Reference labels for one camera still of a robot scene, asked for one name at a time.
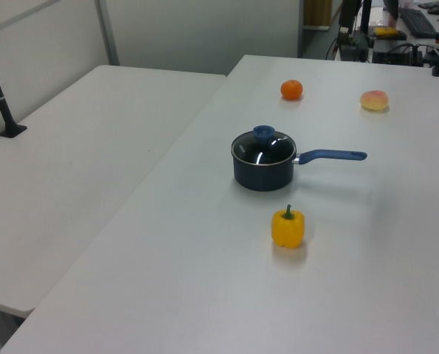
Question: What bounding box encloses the glass lid with blue knob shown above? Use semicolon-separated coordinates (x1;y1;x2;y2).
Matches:
230;125;297;167

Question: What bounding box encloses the yellow bell pepper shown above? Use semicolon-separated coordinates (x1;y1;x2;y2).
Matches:
270;204;305;250

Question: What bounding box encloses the orange mandarin fruit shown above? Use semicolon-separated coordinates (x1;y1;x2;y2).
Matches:
280;78;304;101

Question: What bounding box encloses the white side table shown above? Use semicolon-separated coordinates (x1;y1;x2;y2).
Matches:
0;64;227;319

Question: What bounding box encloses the pink yellow peach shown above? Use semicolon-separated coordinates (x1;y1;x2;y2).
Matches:
359;89;390;112

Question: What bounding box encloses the black electronics box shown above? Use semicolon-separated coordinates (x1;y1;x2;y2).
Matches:
337;31;371;62

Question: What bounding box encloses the brown wooden door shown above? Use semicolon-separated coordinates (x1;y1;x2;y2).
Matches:
302;0;333;30

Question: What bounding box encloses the black low equipment box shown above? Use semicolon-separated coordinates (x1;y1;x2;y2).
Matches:
372;43;425;67

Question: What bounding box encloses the black upright pole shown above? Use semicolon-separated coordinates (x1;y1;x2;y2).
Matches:
359;0;373;38

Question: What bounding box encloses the black computer keyboard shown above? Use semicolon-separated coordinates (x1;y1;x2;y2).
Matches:
399;7;437;38

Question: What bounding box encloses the dark saucepan with blue handle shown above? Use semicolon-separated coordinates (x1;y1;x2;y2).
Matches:
230;142;368;192

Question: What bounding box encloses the aluminium corner partition post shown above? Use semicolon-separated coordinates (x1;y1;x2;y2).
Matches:
94;0;120;67

